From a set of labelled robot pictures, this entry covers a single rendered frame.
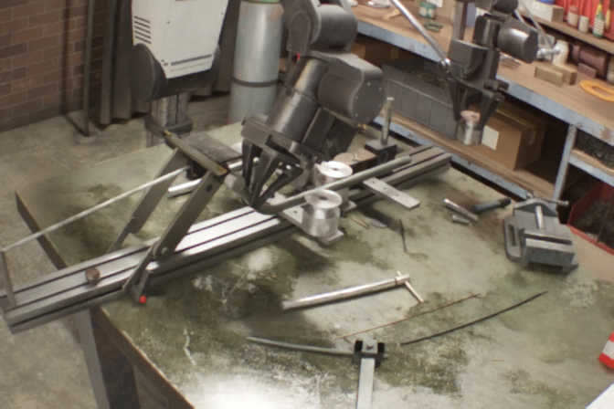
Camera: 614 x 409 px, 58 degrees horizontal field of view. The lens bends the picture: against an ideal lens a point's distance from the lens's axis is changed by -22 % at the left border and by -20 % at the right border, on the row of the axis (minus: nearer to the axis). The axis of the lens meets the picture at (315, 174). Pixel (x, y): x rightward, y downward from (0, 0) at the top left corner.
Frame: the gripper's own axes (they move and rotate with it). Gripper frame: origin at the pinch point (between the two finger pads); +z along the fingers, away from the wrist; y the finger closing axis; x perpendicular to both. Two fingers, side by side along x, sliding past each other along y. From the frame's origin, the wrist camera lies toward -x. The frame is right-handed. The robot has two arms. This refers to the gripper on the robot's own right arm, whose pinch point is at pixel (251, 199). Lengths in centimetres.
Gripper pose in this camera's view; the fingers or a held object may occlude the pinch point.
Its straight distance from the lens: 86.9
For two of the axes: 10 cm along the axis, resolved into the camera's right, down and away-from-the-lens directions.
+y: -6.9, -3.9, 6.1
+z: -4.5, 8.9, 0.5
